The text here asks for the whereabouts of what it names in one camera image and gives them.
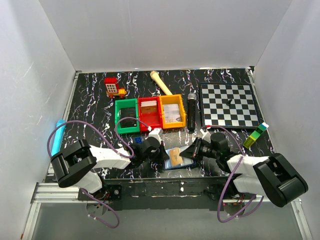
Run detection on navy blue card holder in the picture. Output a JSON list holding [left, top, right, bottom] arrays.
[[164, 146, 196, 170]]

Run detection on gold VIP credit card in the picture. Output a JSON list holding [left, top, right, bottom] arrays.
[[168, 147, 183, 167]]

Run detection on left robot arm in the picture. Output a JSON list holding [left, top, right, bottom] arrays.
[[50, 137, 170, 194]]

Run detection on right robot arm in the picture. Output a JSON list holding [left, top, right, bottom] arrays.
[[179, 132, 309, 208]]

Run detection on white cards in yellow bin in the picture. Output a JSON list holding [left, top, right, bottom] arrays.
[[163, 103, 181, 124]]

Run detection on orange cards in red bin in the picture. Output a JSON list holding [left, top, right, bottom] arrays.
[[140, 100, 158, 115]]

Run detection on blue toy brick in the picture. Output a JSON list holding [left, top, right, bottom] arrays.
[[134, 136, 143, 144]]

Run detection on yellow plastic bin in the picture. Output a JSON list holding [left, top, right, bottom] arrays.
[[159, 94, 186, 129]]

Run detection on red plastic bin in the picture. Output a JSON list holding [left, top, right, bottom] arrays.
[[137, 96, 163, 129]]

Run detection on black white chessboard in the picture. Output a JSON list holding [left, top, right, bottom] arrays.
[[199, 82, 261, 129]]

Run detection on black object in green bin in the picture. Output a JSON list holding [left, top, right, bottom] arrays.
[[119, 107, 137, 128]]

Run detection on black microphone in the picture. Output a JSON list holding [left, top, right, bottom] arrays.
[[187, 92, 197, 132]]

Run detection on yellow green brick stack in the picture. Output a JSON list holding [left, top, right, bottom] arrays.
[[243, 122, 269, 149]]

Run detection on green plastic bin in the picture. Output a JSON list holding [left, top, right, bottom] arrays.
[[114, 98, 140, 134]]

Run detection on beige wooden microphone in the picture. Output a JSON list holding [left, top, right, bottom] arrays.
[[150, 70, 172, 96]]

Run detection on light blue toy microphone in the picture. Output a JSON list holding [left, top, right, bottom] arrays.
[[51, 125, 66, 156]]

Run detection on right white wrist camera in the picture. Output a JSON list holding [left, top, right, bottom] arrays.
[[200, 128, 211, 144]]

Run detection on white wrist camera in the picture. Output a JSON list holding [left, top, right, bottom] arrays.
[[200, 128, 211, 144], [148, 127, 164, 143]]

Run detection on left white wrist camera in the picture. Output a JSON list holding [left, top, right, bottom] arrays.
[[148, 127, 164, 143]]

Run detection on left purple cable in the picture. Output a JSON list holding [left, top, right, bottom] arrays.
[[46, 116, 152, 229]]

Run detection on purple cable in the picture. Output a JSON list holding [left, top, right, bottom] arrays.
[[202, 125, 265, 223], [46, 116, 152, 229]]

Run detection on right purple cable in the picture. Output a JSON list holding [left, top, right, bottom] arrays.
[[202, 125, 265, 223]]

